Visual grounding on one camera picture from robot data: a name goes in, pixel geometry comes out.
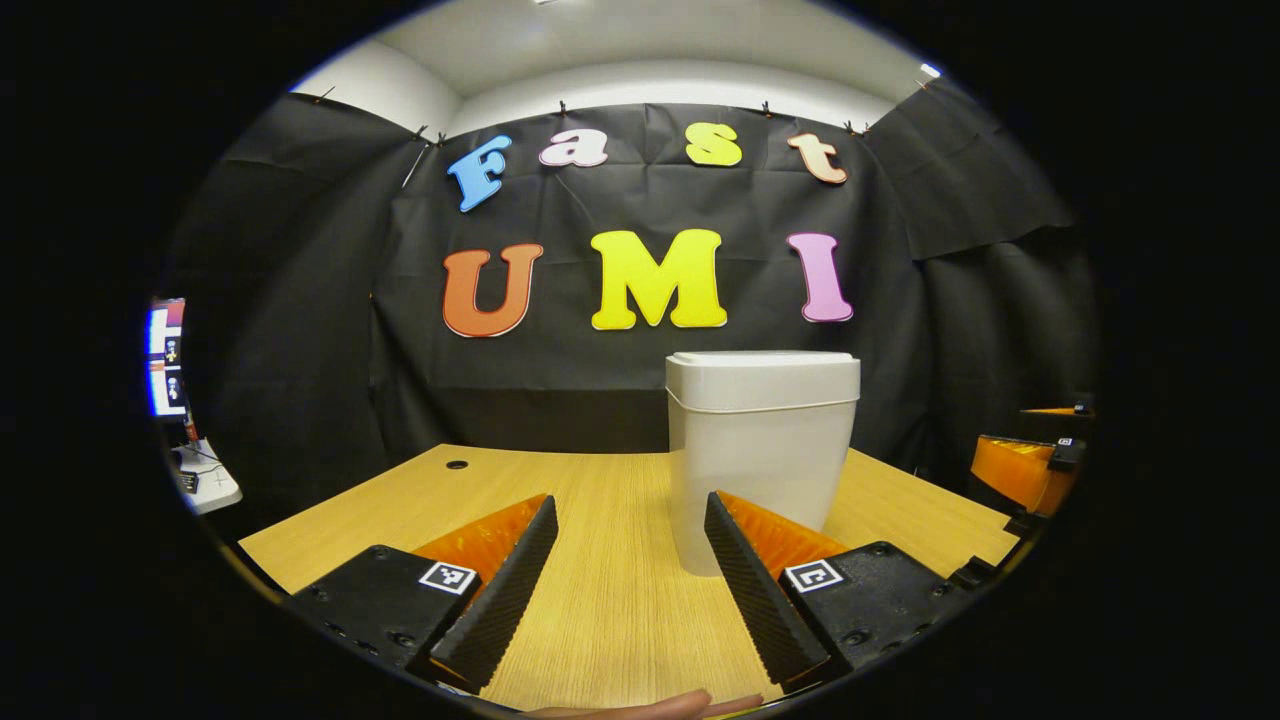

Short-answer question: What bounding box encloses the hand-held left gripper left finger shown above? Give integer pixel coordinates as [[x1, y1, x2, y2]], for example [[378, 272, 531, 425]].
[[288, 493, 559, 696]]

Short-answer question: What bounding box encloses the computer monitor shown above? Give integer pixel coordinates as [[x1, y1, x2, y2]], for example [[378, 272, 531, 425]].
[[148, 297, 188, 419]]

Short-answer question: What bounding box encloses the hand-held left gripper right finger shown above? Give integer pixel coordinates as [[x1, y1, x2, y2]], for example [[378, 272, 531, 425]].
[[704, 490, 976, 693]]

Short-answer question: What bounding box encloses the white desktop garbage bin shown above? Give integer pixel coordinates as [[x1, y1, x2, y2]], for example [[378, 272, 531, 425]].
[[666, 350, 862, 578]]

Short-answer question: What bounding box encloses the white side table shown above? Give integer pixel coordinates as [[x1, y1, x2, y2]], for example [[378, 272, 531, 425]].
[[172, 438, 244, 516]]

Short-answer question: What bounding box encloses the wooden desktop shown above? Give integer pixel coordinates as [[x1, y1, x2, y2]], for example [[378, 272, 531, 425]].
[[238, 444, 1021, 711]]

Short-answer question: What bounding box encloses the black backdrop cloth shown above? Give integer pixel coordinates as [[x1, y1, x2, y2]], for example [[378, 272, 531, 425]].
[[165, 75, 1099, 521]]

